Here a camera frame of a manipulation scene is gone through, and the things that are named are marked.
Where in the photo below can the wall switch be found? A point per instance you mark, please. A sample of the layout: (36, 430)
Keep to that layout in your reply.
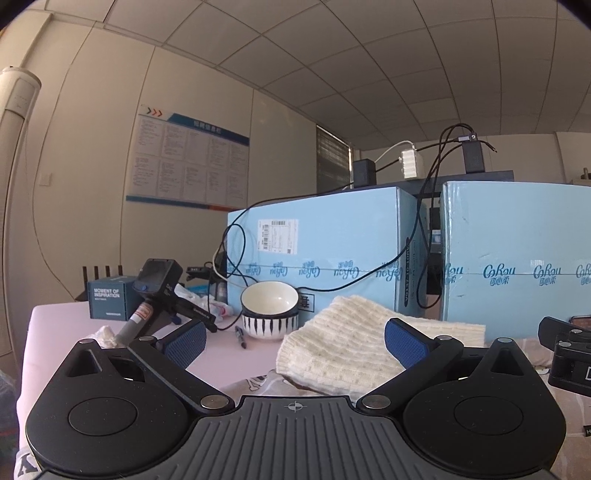
(44, 178)

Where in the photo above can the dark blue small box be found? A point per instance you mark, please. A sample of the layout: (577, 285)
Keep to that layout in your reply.
(111, 297)

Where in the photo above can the black marker pen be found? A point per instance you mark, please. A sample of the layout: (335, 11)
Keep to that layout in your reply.
(240, 336)

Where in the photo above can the wall poster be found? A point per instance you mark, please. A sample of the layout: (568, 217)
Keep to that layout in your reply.
(184, 157)

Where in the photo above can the pink table cover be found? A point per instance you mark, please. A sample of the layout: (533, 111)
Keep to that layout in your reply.
(221, 360)

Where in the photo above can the white standing air conditioner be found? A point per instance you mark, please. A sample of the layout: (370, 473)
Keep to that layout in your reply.
(14, 138)

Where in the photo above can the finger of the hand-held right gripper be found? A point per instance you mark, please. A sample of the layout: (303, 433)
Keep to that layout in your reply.
(556, 331)

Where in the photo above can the action camera on mini tripod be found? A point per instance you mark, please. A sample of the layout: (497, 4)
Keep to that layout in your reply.
(154, 279)

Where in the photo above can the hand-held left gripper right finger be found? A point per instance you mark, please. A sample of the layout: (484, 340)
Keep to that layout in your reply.
(405, 342)

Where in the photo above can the white power strip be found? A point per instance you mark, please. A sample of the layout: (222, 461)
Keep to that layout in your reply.
(409, 162)

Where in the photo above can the crumpled plastic bag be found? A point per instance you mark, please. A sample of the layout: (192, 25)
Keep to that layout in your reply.
(203, 302)

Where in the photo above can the black striped white bowl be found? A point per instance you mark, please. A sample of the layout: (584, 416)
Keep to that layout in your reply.
(270, 327)

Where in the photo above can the light blue carton with label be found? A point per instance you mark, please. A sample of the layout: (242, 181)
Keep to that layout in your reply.
(323, 240)

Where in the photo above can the crumpled white tissue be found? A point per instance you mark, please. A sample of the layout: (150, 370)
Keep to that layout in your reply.
(107, 336)

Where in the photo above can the black power adapter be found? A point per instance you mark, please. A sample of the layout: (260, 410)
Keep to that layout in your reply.
(473, 156)
(364, 173)

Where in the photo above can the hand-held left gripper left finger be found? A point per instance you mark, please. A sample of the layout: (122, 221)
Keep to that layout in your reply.
(187, 344)

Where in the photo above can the black router with antennas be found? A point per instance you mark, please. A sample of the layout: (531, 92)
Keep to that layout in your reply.
(82, 294)

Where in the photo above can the window blinds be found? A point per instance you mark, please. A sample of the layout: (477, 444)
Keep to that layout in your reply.
(330, 161)

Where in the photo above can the white knit sweater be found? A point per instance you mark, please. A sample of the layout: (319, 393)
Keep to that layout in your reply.
(332, 344)

